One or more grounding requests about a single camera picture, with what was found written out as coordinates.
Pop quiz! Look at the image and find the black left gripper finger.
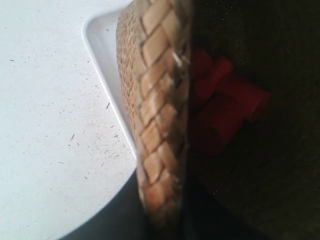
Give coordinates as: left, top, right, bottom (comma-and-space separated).
60, 170, 153, 240

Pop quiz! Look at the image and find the large red cylinder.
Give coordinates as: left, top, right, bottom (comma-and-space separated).
189, 77, 271, 156

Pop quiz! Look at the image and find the brown woven basket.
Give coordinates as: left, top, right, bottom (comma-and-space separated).
115, 0, 320, 240

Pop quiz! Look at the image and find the white rectangular plastic tray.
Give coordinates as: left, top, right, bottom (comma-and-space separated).
81, 9, 137, 159

